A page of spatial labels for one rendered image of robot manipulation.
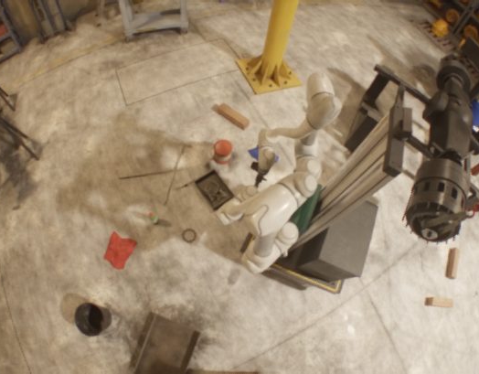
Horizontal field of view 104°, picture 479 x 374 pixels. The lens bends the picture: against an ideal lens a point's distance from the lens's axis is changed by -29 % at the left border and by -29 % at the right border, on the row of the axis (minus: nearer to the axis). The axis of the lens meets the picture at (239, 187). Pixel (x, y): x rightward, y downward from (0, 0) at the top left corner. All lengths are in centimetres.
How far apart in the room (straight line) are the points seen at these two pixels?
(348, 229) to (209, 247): 126
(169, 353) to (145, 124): 241
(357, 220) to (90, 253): 237
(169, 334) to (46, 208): 186
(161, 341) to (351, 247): 176
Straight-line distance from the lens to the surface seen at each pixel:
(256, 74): 364
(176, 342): 248
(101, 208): 280
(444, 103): 323
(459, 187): 241
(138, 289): 252
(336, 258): 178
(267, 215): 94
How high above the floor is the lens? 242
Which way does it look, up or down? 66 degrees down
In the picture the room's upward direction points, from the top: 13 degrees clockwise
